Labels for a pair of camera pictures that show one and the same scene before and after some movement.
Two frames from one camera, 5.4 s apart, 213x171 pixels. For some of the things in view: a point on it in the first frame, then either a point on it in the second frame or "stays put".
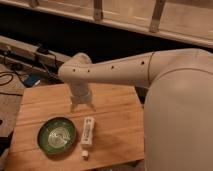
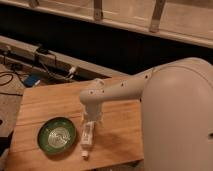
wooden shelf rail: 186,20 stays put
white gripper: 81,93 to 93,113
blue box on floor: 31,81 stays put
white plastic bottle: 87,134 stays put
